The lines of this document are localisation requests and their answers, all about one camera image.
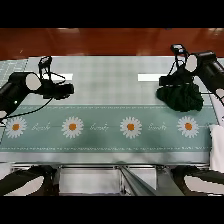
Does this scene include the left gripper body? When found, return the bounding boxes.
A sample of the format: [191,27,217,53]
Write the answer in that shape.
[39,79,75,101]

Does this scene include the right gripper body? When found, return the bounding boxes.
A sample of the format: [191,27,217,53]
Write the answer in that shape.
[158,70,195,89]

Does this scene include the dark green T-shirt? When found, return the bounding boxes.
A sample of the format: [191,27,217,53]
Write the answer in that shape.
[155,82,205,113]

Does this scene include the white garment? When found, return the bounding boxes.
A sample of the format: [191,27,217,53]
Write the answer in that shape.
[207,95,224,175]

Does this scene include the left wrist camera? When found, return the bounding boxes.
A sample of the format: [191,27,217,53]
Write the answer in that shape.
[37,55,54,83]

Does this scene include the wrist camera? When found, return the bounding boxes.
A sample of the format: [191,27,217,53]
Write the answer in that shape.
[37,55,54,83]
[170,43,190,65]

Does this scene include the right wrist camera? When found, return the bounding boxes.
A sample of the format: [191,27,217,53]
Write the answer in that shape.
[170,43,190,65]

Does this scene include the black cable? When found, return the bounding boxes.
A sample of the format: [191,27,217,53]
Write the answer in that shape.
[0,96,55,121]

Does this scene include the silver frame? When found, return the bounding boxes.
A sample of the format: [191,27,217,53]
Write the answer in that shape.
[0,161,224,197]

